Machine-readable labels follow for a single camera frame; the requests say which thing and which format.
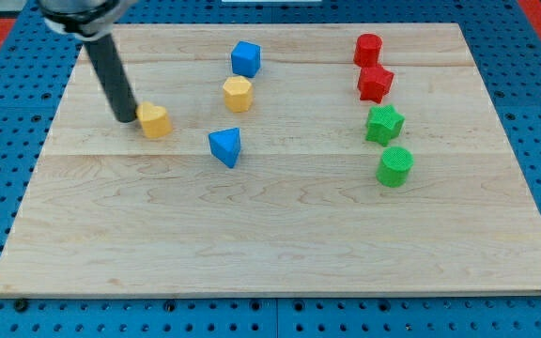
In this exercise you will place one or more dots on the red cylinder block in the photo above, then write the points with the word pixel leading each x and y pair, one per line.
pixel 367 50

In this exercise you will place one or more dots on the yellow hexagon block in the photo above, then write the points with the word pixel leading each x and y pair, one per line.
pixel 238 94

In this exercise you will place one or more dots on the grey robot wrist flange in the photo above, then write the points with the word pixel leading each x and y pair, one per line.
pixel 84 19

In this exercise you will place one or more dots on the green star block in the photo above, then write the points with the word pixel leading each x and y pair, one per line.
pixel 383 124

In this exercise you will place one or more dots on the green cylinder block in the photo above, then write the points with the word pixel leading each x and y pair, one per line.
pixel 394 166

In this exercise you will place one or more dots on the blue cube block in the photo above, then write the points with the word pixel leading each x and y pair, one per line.
pixel 246 59

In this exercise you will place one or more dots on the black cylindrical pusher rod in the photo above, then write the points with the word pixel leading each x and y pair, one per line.
pixel 113 79

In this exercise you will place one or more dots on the red star block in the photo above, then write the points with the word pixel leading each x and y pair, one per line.
pixel 374 83

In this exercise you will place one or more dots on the light wooden board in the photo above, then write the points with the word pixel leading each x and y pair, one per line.
pixel 111 214

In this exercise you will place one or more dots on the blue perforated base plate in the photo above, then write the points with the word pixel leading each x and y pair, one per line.
pixel 35 66

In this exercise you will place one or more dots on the blue triangle block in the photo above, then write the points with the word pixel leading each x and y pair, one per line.
pixel 225 146

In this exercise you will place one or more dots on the yellow heart block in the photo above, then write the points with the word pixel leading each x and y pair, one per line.
pixel 154 120

